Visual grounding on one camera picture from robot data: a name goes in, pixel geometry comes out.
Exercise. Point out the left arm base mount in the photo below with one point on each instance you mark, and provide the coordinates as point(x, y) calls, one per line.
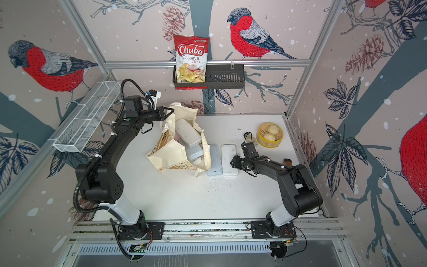
point(141, 231)

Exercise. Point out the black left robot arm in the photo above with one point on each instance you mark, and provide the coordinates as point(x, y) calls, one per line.
point(99, 186)

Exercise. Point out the red Chuba cassava chips bag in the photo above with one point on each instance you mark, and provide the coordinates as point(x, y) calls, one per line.
point(191, 59)

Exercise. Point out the grey pencil case in bag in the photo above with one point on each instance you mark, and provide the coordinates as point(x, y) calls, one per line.
point(194, 152)

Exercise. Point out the black wall-mounted basket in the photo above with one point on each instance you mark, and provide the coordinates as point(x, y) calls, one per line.
point(217, 77)

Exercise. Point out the steamed bun upper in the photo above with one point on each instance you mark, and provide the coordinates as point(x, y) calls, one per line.
point(273, 129)

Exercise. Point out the aluminium front rail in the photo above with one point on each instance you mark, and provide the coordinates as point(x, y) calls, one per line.
point(179, 231)

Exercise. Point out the cream canvas tote bag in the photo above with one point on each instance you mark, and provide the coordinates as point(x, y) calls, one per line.
point(168, 153)

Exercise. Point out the steamed bun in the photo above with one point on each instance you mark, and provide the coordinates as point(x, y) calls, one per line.
point(273, 129)
point(269, 137)

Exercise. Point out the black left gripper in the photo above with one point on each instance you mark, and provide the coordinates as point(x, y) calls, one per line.
point(160, 112)

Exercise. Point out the white wire mesh shelf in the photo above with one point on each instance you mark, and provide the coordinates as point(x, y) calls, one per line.
point(89, 115)

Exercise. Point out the light blue pencil case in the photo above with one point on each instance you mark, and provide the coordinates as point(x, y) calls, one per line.
point(216, 163)

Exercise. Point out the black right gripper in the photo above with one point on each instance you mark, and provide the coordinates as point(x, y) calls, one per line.
point(234, 162)

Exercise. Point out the steamed bun lower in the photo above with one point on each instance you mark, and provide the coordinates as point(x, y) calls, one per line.
point(269, 137)

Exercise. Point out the white pencil case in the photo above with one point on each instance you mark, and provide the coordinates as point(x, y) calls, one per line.
point(228, 152)

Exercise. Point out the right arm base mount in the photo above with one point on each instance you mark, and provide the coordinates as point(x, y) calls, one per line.
point(266, 229)

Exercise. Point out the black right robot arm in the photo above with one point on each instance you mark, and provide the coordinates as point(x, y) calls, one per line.
point(299, 192)

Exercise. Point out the glass spice jar black lid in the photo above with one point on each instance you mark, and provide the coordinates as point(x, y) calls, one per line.
point(250, 139)

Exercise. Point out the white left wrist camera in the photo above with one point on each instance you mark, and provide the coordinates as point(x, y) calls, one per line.
point(155, 95)

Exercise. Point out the cream pencil case in bag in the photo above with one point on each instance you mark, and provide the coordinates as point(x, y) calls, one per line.
point(187, 133)

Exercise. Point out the yellow bamboo steamer basket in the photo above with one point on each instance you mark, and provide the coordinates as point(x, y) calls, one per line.
point(267, 144)

